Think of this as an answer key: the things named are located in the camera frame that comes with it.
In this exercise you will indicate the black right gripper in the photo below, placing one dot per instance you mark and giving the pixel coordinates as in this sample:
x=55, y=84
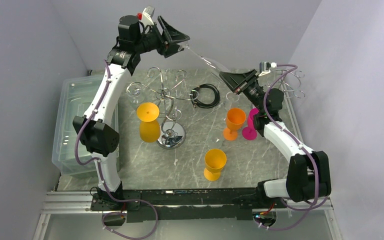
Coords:
x=237, y=81

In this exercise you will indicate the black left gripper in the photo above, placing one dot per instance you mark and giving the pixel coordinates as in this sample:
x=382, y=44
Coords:
x=173, y=35

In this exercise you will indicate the orange wine glass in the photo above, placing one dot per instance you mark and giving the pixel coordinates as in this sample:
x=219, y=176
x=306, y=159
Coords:
x=235, y=119

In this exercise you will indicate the pink wine glass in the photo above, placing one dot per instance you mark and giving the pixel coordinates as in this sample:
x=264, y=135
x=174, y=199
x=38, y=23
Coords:
x=249, y=132

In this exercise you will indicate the yellow-orange wine glass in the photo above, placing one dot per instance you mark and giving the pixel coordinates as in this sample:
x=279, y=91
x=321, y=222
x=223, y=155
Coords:
x=215, y=160

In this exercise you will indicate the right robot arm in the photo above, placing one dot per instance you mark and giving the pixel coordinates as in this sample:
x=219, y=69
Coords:
x=308, y=177

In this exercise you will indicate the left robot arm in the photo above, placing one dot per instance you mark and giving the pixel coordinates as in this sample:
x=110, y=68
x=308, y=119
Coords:
x=96, y=140

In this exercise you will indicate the clear tumbler glass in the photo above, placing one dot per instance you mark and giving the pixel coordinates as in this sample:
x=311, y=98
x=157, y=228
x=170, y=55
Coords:
x=231, y=100

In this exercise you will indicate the chrome wine glass rack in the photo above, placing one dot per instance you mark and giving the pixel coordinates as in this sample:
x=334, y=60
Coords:
x=172, y=133

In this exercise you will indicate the yellow wine glass left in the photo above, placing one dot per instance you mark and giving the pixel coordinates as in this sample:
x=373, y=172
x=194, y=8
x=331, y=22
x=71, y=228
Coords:
x=149, y=128

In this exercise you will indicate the clear plastic storage box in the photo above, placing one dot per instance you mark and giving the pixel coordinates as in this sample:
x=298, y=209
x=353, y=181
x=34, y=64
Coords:
x=76, y=96

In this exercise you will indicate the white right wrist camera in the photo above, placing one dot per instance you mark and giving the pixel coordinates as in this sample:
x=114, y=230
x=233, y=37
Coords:
x=266, y=68

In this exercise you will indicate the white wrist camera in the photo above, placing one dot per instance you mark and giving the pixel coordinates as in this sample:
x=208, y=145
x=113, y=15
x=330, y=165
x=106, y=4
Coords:
x=266, y=68
x=146, y=16

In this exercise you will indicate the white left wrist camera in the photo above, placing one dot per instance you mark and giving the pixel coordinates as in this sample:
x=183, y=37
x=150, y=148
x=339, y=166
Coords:
x=146, y=16

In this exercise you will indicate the aluminium frame rails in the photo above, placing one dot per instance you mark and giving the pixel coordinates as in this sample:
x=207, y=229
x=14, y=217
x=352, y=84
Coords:
x=146, y=166

